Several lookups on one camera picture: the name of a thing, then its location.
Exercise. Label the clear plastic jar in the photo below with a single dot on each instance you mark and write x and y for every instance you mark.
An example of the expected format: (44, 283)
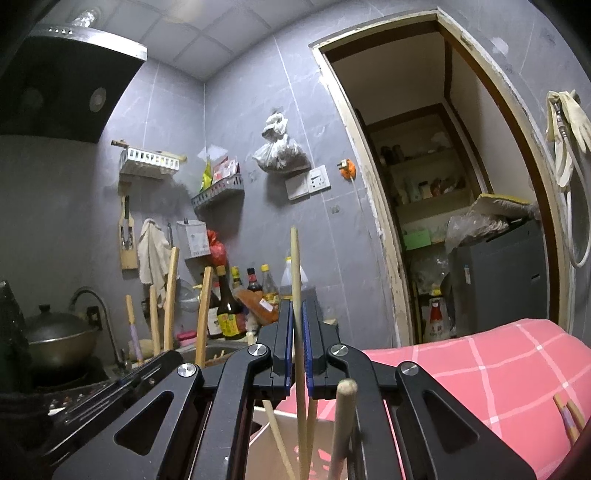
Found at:
(189, 297)

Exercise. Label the clear oil jug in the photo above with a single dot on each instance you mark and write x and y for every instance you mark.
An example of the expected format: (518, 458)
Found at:
(304, 277)

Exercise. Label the metal sink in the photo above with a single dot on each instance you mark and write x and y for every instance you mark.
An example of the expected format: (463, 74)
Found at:
(226, 350)

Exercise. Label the metal faucet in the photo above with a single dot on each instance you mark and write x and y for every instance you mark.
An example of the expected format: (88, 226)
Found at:
(108, 323)

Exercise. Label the white wall-mounted box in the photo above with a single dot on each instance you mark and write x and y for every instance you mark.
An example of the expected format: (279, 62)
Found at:
(196, 240)

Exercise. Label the white bottle red label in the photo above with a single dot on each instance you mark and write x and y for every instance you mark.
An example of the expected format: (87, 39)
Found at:
(438, 323)

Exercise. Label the yellow packet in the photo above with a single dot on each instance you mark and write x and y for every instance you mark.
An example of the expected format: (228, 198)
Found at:
(205, 177)

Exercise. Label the dark bottle white label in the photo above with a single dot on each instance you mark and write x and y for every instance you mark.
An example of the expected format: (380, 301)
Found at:
(214, 318)

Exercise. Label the wok lid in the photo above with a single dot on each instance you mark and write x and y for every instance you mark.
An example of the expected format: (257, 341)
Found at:
(53, 323)

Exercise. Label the storage shelves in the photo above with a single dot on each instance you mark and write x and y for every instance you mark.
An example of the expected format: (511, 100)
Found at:
(429, 203)

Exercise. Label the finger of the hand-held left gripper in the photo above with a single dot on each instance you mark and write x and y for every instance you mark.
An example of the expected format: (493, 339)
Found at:
(152, 367)

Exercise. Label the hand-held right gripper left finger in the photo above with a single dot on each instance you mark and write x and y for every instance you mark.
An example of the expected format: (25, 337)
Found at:
(287, 355)

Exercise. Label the wooden door frame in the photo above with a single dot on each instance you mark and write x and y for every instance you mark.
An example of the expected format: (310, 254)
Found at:
(351, 138)

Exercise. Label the dark bottle red label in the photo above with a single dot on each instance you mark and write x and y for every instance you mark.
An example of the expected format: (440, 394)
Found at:
(254, 280)

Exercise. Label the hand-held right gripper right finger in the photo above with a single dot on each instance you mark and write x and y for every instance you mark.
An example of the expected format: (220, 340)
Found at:
(310, 360)

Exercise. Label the metal wok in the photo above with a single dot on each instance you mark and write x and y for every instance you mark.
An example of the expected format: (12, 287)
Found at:
(64, 350)

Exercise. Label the pink checked blanket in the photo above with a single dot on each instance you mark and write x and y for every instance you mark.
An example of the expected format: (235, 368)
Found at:
(485, 369)

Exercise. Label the tall bottle yellow cap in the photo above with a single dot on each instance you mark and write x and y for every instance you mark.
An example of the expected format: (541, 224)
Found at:
(268, 284)

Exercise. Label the grey appliance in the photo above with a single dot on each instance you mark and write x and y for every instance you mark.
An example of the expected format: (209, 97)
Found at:
(498, 286)

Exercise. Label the brown chopstick purple band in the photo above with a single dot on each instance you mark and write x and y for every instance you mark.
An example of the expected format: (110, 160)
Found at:
(564, 415)
(132, 314)

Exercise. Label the grey basket shelf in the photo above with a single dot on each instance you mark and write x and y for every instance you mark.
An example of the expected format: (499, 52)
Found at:
(217, 196)

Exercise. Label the pink packet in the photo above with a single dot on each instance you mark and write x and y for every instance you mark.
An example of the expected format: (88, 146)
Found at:
(226, 170)

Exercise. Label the wooden knife holder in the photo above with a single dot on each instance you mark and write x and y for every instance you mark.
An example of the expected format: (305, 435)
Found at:
(129, 258)

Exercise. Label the white chopstick holder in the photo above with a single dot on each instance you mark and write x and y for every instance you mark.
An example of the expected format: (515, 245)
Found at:
(265, 452)

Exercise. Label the dark speckled panel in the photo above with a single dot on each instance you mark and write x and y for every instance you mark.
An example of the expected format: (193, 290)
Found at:
(11, 332)

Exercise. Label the large dark bottle yellow label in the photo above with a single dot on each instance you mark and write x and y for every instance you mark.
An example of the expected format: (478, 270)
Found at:
(231, 318)

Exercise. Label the white wall socket panel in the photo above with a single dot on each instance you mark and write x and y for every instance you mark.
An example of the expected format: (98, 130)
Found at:
(307, 182)

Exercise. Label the white wall rack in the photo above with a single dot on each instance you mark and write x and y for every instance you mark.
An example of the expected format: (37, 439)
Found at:
(147, 164)

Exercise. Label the orange plug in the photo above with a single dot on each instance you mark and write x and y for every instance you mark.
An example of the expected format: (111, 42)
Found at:
(347, 170)

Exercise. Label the orange-brown spice packet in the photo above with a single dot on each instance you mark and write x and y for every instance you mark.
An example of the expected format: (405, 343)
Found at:
(256, 304)

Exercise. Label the crumpled clear plastic bag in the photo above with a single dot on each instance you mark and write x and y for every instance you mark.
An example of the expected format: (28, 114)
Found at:
(471, 230)

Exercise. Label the black range hood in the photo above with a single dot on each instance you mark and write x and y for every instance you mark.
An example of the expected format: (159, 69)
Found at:
(60, 92)

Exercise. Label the hanging cream towel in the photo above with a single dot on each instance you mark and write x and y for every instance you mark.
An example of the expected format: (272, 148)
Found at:
(152, 249)

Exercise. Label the tan sack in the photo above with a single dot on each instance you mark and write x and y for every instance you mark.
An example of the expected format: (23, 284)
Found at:
(508, 207)

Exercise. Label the thick dark brown chopstick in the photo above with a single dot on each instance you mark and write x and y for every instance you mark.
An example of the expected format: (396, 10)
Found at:
(344, 415)

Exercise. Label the hanging plastic bags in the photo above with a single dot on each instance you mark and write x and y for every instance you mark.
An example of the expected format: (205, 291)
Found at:
(279, 152)

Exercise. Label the green box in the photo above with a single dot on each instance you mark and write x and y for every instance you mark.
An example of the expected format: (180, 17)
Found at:
(417, 240)

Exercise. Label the small bottle yellow cap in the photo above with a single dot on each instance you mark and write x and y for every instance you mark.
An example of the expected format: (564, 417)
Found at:
(236, 281)

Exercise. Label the pink soap dish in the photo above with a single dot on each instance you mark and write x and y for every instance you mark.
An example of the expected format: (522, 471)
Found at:
(187, 336)

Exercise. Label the red plastic bag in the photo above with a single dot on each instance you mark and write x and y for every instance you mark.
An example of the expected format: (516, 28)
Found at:
(217, 249)

